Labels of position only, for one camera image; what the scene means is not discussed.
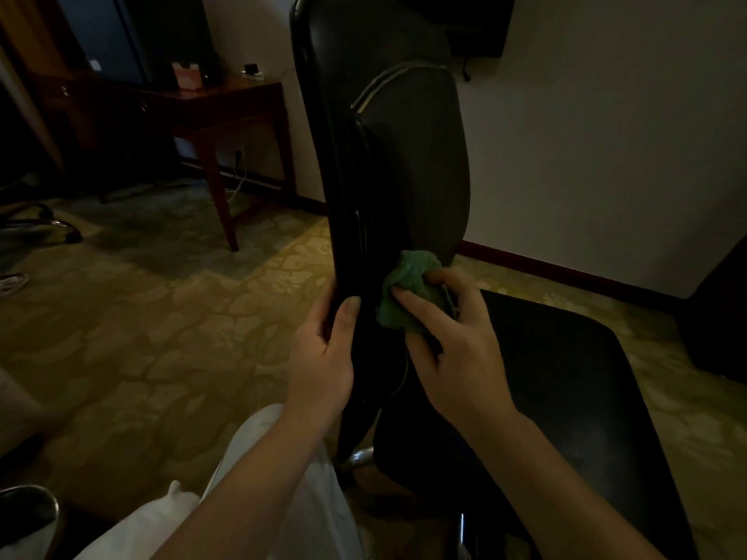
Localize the person's left hand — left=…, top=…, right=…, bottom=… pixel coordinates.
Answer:
left=282, top=279, right=363, bottom=432

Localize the person's right hand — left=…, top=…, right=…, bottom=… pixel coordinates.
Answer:
left=391, top=268, right=517, bottom=432

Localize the green cleaning cloth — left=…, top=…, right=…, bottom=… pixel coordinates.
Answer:
left=375, top=249, right=454, bottom=335

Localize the black leather chair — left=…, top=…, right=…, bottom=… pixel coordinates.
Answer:
left=289, top=0, right=699, bottom=560

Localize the person's right forearm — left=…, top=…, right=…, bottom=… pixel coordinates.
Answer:
left=466, top=411, right=666, bottom=560

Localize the person's left forearm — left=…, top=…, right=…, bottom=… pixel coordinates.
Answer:
left=151, top=413, right=334, bottom=560

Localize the black swivel chair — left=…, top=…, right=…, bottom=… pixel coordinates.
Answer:
left=0, top=180, right=84, bottom=244

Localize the dark red baseboard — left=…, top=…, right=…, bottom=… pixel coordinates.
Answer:
left=181, top=159, right=684, bottom=313

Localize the dark cabinet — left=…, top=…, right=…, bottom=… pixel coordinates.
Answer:
left=676, top=236, right=747, bottom=386

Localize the dark red wooden table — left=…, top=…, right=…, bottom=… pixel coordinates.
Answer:
left=34, top=75, right=297, bottom=253

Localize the beige upholstered furniture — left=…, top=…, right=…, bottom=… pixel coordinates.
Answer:
left=0, top=366, right=47, bottom=456

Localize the metal trash bin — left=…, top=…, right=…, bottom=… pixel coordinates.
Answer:
left=0, top=485, right=62, bottom=560

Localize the pink tissue box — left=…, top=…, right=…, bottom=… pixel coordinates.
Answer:
left=172, top=62, right=204, bottom=89

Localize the black mini fridge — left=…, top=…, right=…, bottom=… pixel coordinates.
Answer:
left=55, top=0, right=220, bottom=87

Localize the brown curtain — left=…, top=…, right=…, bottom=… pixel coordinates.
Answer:
left=0, top=0, right=65, bottom=170

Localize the white hanging cord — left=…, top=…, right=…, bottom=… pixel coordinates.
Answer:
left=209, top=166, right=249, bottom=204

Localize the black wall television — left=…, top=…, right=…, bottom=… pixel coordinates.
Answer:
left=396, top=0, right=517, bottom=59

